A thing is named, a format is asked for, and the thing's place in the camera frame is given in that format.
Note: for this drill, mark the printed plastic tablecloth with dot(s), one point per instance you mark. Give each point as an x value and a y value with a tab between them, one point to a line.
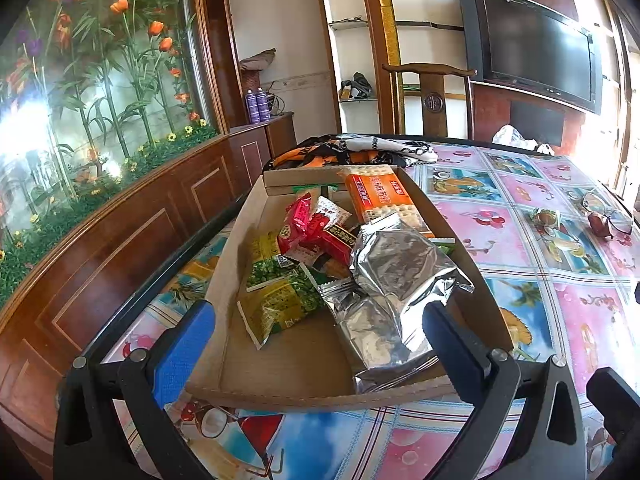
500	220

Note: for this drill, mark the long green-ended cracker pack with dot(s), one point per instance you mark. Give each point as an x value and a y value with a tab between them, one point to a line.
305	189

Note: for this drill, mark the white patterned cloth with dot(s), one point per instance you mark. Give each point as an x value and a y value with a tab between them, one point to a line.
400	152

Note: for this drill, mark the purple spray can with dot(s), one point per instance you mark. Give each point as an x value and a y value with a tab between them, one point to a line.
250	106
262	105

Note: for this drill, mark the wooden chair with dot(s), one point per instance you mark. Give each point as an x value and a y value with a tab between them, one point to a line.
434	102

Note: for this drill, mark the dark red small object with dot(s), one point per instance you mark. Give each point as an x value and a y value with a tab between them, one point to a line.
600	224

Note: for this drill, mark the small silver foil packet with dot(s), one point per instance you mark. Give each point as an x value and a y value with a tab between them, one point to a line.
342	290

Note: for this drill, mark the cardboard box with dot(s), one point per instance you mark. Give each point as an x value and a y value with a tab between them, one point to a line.
285	365

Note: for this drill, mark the eyeglasses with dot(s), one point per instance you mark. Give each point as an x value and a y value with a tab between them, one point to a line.
617	220

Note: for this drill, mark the dark red snack packet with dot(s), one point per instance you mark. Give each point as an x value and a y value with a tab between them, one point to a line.
336	247

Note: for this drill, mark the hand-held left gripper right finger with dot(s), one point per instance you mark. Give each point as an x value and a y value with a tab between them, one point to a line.
450	345

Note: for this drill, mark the white wall shelf unit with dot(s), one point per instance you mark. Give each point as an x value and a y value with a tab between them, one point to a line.
350	10

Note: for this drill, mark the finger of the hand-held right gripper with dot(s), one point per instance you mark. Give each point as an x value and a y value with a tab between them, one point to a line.
620	410

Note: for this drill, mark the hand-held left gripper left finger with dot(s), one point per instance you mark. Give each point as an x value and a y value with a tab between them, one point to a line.
185	345

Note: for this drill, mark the green pea snack packet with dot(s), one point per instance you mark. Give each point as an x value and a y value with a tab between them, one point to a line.
272	275

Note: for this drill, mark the wooden wall cabinet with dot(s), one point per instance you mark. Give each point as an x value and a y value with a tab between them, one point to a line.
125	260

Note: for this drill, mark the flower wall mural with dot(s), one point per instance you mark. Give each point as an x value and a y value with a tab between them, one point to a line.
100	85

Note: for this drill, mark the red and white snack packet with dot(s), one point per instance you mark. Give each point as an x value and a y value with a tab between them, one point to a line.
322	220

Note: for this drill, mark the silver foil snack packet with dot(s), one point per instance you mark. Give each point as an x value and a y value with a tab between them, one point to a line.
375	340
400	260

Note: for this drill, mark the white plastic bag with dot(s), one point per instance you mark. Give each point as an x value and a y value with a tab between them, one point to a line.
507	136

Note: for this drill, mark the orange cracker pack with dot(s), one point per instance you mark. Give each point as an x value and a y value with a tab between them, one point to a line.
375	195

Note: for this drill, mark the orange and black cloth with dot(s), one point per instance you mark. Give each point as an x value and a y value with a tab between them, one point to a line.
310	152

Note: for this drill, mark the green and white snack packet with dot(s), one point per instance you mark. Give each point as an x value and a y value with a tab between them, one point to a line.
444	245

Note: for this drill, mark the dark clutter on shelf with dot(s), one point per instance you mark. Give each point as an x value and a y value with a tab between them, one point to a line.
357	87

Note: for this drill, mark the black television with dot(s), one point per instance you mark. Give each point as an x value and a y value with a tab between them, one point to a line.
535	45

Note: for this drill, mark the brown folded cloth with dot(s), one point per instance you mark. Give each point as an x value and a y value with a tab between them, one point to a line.
260	60

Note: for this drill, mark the large green snack packet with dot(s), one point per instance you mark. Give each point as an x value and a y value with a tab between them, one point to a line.
280	310

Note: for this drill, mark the yellow-green snack packet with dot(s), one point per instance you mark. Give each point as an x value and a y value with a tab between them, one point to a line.
265	250

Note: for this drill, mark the green wrapped candy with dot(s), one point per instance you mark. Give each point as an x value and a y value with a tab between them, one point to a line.
545	217

